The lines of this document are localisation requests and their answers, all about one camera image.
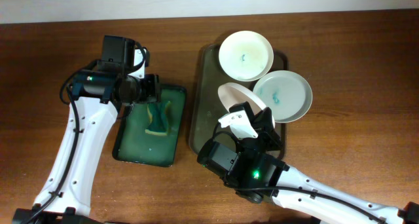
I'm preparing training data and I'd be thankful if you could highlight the green yellow sponge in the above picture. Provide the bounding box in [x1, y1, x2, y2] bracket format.
[145, 101, 171, 136]

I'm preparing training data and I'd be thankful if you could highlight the brown serving tray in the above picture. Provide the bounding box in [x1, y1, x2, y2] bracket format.
[189, 44, 289, 159]

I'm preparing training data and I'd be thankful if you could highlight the dark green water tray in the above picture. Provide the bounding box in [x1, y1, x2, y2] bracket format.
[113, 84, 187, 167]

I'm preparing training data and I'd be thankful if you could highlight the white plate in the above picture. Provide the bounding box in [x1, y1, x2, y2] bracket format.
[218, 83, 266, 128]
[218, 31, 274, 82]

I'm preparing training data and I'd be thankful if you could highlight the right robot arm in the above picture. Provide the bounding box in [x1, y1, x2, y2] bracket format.
[197, 102, 418, 223]

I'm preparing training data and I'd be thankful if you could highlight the white plate bottom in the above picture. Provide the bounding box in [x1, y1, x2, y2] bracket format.
[218, 83, 266, 128]

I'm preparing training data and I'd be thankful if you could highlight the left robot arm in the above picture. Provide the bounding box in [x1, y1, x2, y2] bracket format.
[12, 35, 160, 223]

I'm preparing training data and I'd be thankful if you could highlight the pale green plate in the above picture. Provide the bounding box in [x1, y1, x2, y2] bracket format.
[253, 70, 313, 123]

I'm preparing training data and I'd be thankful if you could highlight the white plate top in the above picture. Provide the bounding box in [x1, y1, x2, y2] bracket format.
[218, 31, 274, 82]

